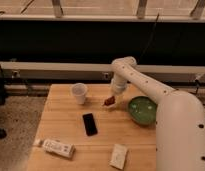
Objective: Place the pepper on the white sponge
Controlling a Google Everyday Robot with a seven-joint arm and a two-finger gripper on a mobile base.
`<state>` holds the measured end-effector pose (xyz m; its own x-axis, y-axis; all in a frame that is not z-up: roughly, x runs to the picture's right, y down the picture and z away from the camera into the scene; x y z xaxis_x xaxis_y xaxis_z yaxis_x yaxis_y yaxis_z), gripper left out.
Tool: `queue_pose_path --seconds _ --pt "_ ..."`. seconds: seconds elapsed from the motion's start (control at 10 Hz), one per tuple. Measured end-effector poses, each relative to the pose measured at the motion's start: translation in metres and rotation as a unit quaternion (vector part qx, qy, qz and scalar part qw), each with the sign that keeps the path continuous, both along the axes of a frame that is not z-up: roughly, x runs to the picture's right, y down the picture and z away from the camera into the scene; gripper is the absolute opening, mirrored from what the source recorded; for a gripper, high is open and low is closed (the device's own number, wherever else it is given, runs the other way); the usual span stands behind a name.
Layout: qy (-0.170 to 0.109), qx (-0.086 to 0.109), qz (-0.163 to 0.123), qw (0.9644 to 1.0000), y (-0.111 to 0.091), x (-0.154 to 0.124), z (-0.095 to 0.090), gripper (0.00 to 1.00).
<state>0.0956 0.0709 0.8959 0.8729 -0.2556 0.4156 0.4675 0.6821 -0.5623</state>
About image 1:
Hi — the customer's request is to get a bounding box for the red pepper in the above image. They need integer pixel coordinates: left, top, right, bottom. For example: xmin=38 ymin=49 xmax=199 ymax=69
xmin=103 ymin=96 xmax=115 ymax=106

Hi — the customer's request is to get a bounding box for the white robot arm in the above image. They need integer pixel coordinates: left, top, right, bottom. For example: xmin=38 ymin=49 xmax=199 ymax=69
xmin=111 ymin=56 xmax=205 ymax=171

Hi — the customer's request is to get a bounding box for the green bowl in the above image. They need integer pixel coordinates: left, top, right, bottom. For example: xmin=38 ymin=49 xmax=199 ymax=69
xmin=128 ymin=96 xmax=157 ymax=126

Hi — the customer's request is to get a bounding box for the white plastic cup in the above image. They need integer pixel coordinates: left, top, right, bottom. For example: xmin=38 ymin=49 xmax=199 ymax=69
xmin=70 ymin=83 xmax=88 ymax=105

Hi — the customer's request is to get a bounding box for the black smartphone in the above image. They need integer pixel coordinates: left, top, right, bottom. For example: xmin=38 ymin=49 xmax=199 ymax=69
xmin=83 ymin=113 xmax=98 ymax=136

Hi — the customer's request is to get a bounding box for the white tube package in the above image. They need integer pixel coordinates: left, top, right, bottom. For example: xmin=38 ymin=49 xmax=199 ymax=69
xmin=33 ymin=139 xmax=75 ymax=159

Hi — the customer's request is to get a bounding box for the black cable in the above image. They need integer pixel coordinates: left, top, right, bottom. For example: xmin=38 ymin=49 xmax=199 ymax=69
xmin=138 ymin=12 xmax=161 ymax=64

